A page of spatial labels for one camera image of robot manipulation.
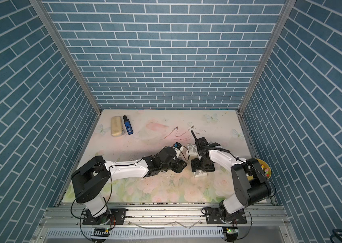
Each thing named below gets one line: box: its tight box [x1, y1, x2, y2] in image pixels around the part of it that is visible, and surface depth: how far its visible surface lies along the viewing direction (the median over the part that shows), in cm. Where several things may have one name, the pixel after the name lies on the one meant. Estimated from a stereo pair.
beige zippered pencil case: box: [110, 115, 123, 138], surface depth 108 cm
